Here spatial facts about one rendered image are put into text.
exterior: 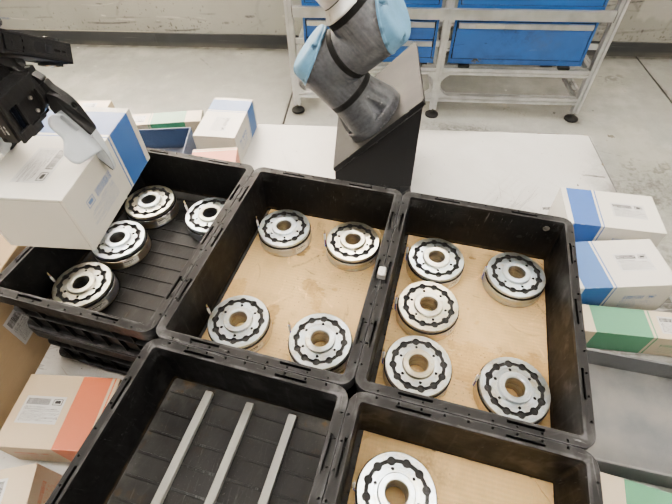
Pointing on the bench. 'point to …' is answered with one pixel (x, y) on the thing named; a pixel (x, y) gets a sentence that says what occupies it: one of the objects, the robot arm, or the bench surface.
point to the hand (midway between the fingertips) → (66, 163)
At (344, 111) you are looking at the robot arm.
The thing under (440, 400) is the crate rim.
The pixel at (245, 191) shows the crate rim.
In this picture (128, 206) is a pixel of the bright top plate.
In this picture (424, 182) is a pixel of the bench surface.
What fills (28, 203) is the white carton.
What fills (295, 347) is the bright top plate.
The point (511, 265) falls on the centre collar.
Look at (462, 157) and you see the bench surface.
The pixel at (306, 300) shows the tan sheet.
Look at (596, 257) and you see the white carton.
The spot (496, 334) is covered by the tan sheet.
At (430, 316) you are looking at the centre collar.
